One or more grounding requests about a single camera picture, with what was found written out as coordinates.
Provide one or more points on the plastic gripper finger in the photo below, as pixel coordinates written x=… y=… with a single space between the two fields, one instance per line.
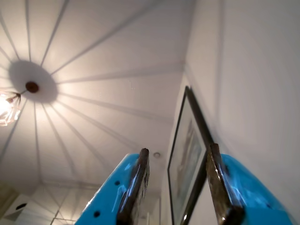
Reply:
x=253 y=206
x=105 y=199

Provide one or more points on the small round ceiling fixture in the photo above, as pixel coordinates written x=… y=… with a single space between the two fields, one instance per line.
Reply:
x=157 y=154

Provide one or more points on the black framed picture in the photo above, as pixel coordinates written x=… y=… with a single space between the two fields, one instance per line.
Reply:
x=187 y=152

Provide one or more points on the white box with dark hole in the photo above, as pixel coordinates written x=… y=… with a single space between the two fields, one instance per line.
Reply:
x=17 y=207

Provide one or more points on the glass pendant ceiling lamp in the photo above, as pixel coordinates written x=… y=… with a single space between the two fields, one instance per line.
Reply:
x=7 y=110

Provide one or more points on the brown round ceiling rose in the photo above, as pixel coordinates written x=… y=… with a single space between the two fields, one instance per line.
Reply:
x=32 y=87

